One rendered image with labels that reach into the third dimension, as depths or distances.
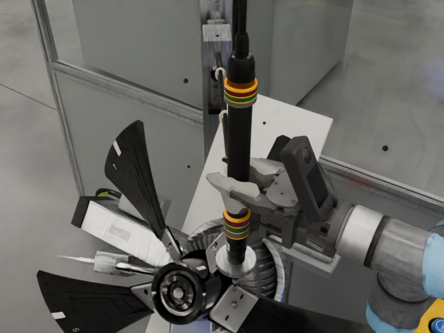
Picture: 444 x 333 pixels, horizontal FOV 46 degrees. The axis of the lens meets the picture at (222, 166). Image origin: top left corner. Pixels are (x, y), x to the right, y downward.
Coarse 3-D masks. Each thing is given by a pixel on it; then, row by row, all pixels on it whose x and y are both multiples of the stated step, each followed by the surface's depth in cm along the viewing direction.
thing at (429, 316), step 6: (438, 300) 115; (432, 306) 114; (438, 306) 114; (426, 312) 112; (432, 312) 112; (438, 312) 112; (426, 318) 111; (432, 318) 111; (420, 324) 110; (426, 324) 110; (414, 330) 109; (420, 330) 109; (426, 330) 109; (432, 330) 109
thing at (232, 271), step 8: (224, 248) 92; (248, 248) 92; (216, 256) 91; (224, 256) 90; (248, 256) 90; (216, 264) 90; (224, 264) 89; (232, 264) 89; (240, 264) 89; (248, 264) 89; (224, 272) 88; (232, 272) 88; (240, 272) 88; (248, 272) 89
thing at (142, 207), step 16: (128, 128) 107; (112, 144) 113; (128, 144) 108; (144, 144) 103; (128, 160) 109; (144, 160) 104; (112, 176) 118; (128, 176) 111; (144, 176) 105; (128, 192) 115; (144, 192) 106; (144, 208) 109; (160, 208) 103; (160, 224) 104; (160, 240) 111
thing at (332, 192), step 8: (280, 136) 105; (280, 144) 104; (272, 152) 105; (272, 160) 104; (280, 160) 102; (320, 168) 94; (328, 184) 91; (336, 200) 89; (256, 216) 98; (256, 224) 96; (256, 232) 95; (248, 240) 95; (256, 240) 94
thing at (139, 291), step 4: (148, 284) 104; (132, 288) 106; (136, 288) 105; (140, 288) 105; (144, 288) 105; (148, 288) 105; (132, 292) 106; (136, 292) 107; (140, 292) 107; (148, 292) 106; (136, 296) 107; (140, 296) 108; (144, 296) 108; (148, 296) 107; (144, 300) 109; (148, 300) 108; (148, 304) 110; (152, 304) 109; (152, 308) 111
